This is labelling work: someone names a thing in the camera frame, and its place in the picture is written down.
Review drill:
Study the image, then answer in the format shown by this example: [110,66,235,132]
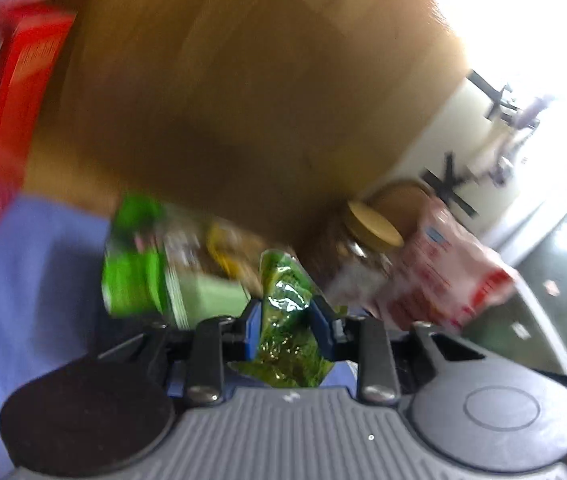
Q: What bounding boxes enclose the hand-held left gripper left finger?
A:
[96,300,264,407]

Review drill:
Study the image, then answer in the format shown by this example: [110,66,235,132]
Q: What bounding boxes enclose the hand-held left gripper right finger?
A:
[308,296,487,407]

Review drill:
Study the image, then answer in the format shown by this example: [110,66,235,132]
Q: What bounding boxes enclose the dark green snack packet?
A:
[230,249,349,390]

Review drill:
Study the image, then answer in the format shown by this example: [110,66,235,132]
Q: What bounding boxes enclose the pale green snack packet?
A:
[163,230,254,331]

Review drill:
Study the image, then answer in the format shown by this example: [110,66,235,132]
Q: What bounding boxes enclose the yellow snack packet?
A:
[206,220,264,291]

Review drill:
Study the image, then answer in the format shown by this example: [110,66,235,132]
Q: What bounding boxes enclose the clear nut jar gold lid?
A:
[321,201,405,311]

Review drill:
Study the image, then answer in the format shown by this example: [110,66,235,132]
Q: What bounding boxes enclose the pink twisted-dough snack bag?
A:
[373,195,519,333]

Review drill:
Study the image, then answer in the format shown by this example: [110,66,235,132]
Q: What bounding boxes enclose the bright green snack packet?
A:
[102,195,174,318]

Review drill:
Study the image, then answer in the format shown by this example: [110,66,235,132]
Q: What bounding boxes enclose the blue printed cloth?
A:
[0,190,119,480]

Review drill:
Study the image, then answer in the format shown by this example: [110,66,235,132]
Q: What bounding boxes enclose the red gift box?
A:
[0,2,76,241]

